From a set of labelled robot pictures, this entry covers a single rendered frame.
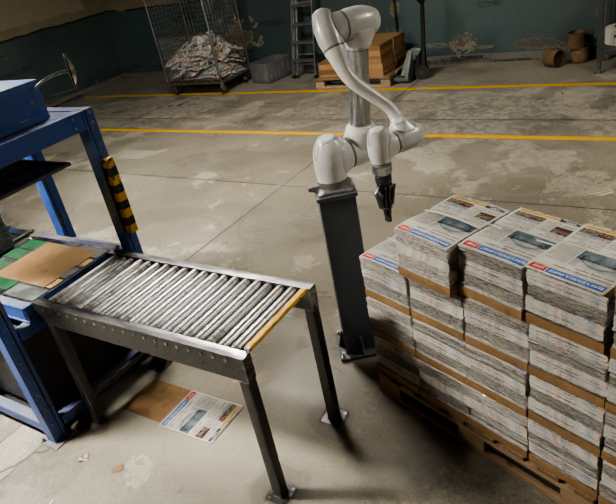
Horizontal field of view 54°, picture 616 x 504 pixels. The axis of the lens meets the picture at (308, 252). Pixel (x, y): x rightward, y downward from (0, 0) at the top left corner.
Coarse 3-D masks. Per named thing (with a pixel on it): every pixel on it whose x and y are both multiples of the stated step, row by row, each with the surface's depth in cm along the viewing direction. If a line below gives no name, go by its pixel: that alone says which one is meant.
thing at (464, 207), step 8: (448, 200) 256; (456, 200) 254; (464, 200) 253; (472, 200) 252; (440, 208) 251; (448, 208) 250; (456, 208) 249; (464, 208) 247; (472, 208) 246; (480, 208) 245; (488, 208) 244; (496, 208) 243; (464, 216) 242; (472, 216) 240; (480, 216) 239; (488, 216) 238; (496, 216) 237
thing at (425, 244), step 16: (400, 224) 245; (416, 224) 242; (432, 224) 240; (448, 224) 238; (400, 240) 244; (416, 240) 235; (432, 240) 229; (448, 240) 227; (400, 256) 250; (416, 256) 241; (432, 256) 232; (448, 256) 225; (416, 272) 245; (432, 272) 237; (448, 272) 229
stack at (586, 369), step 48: (384, 288) 273; (432, 336) 259; (480, 336) 236; (528, 336) 215; (384, 384) 310; (432, 384) 276; (480, 384) 249; (528, 384) 228; (576, 384) 207; (480, 432) 263; (528, 432) 238; (576, 432) 216; (528, 480) 251; (576, 480) 228
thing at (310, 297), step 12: (108, 252) 334; (120, 252) 331; (132, 252) 329; (168, 264) 309; (180, 264) 306; (192, 264) 304; (204, 264) 302; (228, 276) 289; (240, 276) 285; (252, 276) 283; (264, 276) 281; (300, 288) 267; (312, 288) 266; (300, 300) 271; (312, 300) 267
